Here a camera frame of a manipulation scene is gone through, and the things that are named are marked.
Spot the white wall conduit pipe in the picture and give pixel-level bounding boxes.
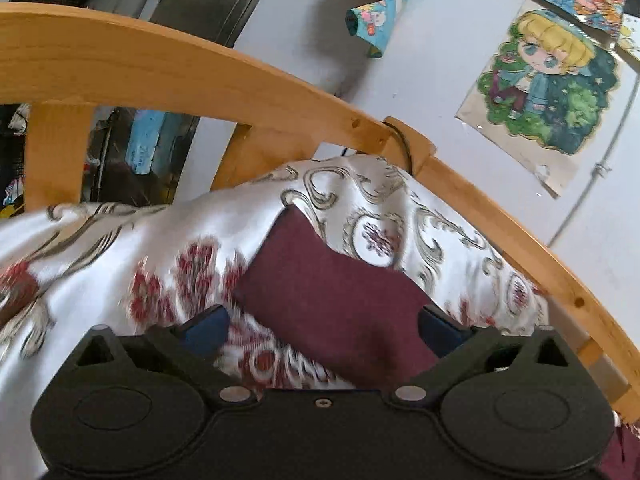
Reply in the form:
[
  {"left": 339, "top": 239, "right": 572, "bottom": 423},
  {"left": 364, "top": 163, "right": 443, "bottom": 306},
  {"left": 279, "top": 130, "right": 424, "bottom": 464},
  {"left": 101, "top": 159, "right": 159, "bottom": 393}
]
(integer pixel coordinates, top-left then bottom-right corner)
[{"left": 548, "top": 75, "right": 639, "bottom": 248}]

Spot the wooden bed frame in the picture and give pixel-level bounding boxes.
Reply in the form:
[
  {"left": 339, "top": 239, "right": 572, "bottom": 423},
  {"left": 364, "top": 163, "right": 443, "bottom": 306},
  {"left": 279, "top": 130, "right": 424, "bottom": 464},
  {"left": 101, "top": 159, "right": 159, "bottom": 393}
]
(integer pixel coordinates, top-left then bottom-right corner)
[{"left": 1, "top": 2, "right": 639, "bottom": 422}]

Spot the white floral satin bedspread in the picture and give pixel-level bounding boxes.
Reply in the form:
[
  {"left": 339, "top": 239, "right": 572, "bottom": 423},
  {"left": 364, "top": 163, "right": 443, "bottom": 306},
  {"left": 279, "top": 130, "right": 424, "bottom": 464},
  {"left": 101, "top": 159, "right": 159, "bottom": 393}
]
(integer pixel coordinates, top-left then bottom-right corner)
[{"left": 1, "top": 155, "right": 548, "bottom": 479}]

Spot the black cable on bedpost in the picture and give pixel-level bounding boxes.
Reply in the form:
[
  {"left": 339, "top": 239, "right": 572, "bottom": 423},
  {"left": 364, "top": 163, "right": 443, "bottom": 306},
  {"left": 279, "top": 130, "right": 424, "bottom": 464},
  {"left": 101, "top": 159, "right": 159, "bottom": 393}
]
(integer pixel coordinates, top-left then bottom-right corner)
[{"left": 339, "top": 120, "right": 416, "bottom": 177}]

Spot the blonde anime character poster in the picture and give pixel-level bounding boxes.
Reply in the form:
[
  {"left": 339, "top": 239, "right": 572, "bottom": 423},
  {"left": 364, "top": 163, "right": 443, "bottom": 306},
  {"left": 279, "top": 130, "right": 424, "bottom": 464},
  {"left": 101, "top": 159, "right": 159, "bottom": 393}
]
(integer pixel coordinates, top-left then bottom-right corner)
[{"left": 456, "top": 0, "right": 620, "bottom": 196}]

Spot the maroon long-sleeve garment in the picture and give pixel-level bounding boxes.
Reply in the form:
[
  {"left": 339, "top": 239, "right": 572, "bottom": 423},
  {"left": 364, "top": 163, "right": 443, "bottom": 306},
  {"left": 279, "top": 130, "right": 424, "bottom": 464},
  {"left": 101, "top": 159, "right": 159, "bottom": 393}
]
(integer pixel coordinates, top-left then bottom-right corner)
[{"left": 233, "top": 206, "right": 438, "bottom": 389}]

